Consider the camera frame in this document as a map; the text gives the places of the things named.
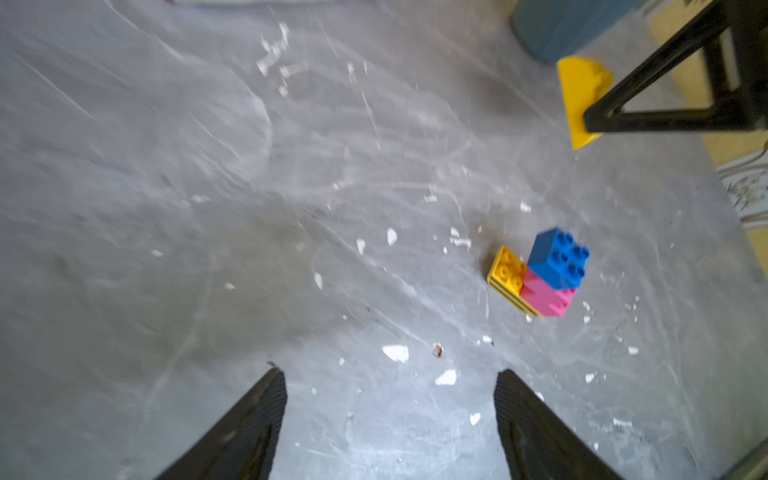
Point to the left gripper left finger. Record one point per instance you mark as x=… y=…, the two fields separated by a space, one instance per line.
x=243 y=443

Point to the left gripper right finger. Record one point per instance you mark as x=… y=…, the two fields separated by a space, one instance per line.
x=536 y=442

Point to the pink lego brick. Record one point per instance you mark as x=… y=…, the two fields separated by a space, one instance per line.
x=543 y=298

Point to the yellow lego brick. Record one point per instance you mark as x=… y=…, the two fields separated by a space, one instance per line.
x=506 y=276
x=583 y=82

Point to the blue lego brick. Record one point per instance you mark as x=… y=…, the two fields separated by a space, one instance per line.
x=558 y=259

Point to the green plant blue pot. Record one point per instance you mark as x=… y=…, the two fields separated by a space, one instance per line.
x=550 y=30

